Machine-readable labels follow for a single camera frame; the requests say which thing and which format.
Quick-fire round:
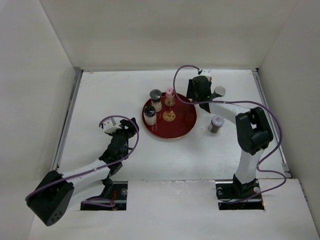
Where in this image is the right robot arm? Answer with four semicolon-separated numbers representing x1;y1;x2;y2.
186;75;274;200

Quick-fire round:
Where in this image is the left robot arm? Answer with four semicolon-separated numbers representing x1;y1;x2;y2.
25;115;139;227

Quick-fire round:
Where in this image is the white blue lid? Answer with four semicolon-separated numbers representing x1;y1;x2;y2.
208;114;225;134

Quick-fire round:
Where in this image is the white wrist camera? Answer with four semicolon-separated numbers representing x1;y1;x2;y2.
99;117;121;135
198;68;212;81

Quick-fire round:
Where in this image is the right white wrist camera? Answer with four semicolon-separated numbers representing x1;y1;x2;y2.
198;68;212;81

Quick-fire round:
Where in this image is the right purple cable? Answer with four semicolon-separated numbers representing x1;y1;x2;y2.
173;65;287;203

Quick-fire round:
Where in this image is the pink lid spice jar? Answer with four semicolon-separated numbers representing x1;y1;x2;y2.
164;87;176;107

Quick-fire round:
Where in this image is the red round tray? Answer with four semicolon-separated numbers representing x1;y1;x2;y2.
141;92;197;140

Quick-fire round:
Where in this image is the tall silver lid jar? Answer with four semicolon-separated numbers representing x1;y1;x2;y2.
213;86;226;97

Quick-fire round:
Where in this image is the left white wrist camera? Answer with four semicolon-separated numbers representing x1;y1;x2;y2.
99;117;121;135

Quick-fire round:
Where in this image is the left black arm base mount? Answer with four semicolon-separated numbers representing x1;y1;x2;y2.
80;178;129;211

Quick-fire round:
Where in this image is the clear cap salt grinder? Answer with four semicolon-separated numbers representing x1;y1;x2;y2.
149;89;162;113

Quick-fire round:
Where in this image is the black knob cap salt bottle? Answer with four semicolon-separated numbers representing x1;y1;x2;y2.
143;104;157;126

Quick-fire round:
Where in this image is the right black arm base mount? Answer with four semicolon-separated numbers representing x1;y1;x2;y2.
215;175;265;211

